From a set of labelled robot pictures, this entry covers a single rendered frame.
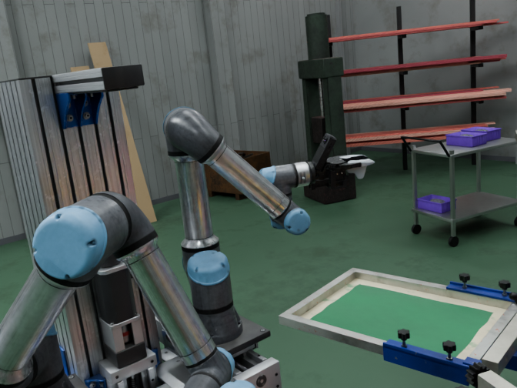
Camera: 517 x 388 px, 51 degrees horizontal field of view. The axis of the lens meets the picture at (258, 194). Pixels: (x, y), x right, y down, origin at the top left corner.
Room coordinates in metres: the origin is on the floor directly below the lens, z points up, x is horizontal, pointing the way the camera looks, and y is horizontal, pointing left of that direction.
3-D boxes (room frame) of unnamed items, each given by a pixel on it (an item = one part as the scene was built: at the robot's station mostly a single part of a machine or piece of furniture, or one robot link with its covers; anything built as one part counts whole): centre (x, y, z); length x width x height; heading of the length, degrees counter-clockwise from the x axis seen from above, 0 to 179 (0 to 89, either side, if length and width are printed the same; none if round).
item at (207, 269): (1.45, 0.16, 1.42); 0.13 x 0.12 x 0.14; 13
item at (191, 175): (1.58, 0.19, 1.63); 0.15 x 0.12 x 0.55; 13
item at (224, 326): (1.44, 0.16, 1.31); 0.15 x 0.15 x 0.10
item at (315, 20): (7.67, -1.03, 1.29); 0.84 x 0.68 x 2.58; 37
